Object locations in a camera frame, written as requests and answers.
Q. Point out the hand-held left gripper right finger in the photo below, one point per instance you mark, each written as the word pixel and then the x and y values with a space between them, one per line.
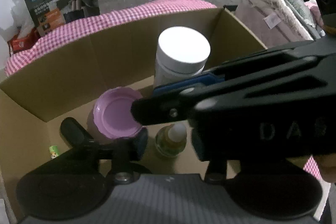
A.
pixel 200 151

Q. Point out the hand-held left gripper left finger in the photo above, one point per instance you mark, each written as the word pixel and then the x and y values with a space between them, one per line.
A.
pixel 141 146

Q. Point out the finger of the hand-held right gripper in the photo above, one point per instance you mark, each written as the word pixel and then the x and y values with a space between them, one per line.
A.
pixel 162 111
pixel 183 83

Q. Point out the green dropper bottle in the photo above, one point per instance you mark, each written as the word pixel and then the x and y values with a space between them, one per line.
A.
pixel 170 145

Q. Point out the white capped pill bottle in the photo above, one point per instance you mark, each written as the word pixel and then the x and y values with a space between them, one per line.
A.
pixel 183 48

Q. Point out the pink round lid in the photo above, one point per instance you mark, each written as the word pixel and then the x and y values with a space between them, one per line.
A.
pixel 115 113

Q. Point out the small black oval case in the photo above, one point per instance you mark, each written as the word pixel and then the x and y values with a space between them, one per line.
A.
pixel 72 129

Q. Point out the small green tube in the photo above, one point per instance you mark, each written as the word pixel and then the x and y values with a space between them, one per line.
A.
pixel 54 151

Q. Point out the brown cardboard box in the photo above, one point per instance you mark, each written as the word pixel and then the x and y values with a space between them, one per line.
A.
pixel 65 61

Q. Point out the quilted mattress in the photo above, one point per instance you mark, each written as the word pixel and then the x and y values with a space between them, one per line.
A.
pixel 278 32

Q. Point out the pink checkered tablecloth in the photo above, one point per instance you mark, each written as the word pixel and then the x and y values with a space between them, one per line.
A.
pixel 78 27

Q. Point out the pink pillow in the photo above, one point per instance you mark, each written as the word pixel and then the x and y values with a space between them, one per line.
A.
pixel 313 11

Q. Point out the red package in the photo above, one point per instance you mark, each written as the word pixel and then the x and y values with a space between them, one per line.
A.
pixel 21 43

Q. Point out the white shopping bag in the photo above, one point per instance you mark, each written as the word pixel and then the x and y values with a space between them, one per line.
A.
pixel 23 23

